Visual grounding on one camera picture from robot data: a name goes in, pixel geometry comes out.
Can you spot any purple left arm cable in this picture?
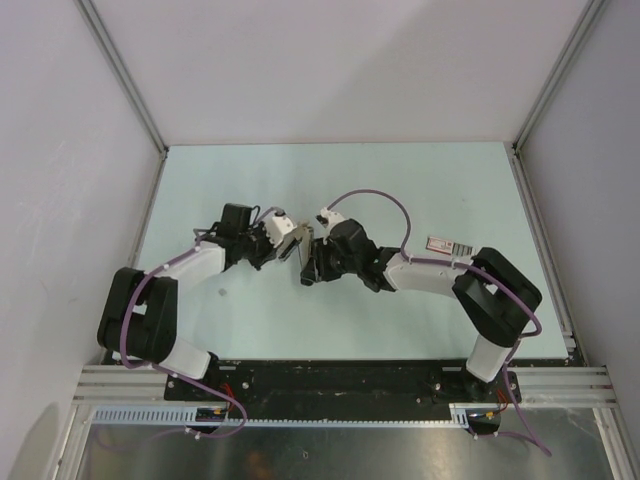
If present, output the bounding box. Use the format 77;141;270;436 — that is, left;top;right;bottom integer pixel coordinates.
94;205;284;454

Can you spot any white slotted cable duct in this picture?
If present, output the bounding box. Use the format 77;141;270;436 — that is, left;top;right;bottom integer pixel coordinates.
92;405;469;429

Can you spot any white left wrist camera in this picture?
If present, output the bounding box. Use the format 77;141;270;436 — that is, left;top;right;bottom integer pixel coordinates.
263;211;297;247

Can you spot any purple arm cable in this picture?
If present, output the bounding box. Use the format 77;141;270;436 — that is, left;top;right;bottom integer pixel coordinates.
327;188;553;457
94;205;284;454

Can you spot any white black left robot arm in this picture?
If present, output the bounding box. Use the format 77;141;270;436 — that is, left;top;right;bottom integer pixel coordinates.
97;203;311;400

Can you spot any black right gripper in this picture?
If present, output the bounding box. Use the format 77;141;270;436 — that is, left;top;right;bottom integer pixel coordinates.
301;237;360;283

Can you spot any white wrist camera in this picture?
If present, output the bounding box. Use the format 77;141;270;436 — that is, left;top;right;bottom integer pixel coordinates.
263;211;297;247
316;207;346;233

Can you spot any red white staple box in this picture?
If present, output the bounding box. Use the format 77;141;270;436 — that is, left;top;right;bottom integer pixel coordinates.
426;236;478;257

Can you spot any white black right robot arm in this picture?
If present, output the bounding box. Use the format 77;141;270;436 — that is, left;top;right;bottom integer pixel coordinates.
300;219;542;401

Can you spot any aluminium frame rail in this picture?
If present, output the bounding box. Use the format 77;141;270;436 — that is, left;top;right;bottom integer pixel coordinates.
513;367;617;408

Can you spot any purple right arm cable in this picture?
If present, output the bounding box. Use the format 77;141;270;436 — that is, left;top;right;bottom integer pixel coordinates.
327;188;553;457

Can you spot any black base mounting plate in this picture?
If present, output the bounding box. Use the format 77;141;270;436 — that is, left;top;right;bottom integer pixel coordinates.
162;360;522;420

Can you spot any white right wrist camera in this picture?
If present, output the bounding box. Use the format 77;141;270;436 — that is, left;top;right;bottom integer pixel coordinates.
316;207;346;233

